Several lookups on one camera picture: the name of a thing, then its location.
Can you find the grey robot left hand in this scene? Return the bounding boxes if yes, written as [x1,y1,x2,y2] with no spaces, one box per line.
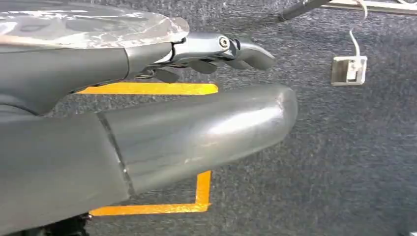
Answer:
[0,0,298,236]

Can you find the yellow floor tape mark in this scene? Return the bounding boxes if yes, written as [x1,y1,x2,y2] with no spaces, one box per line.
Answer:
[76,81,219,218]

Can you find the white floor socket box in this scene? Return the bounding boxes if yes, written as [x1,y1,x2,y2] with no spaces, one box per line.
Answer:
[330,56,368,87]

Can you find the black pole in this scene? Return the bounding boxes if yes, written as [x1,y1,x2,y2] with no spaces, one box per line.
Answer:
[278,0,333,22]

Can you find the white metal bar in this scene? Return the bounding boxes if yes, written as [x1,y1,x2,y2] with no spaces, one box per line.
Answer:
[321,0,417,16]

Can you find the white socket cable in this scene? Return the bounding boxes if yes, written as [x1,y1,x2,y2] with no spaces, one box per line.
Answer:
[348,0,369,71]

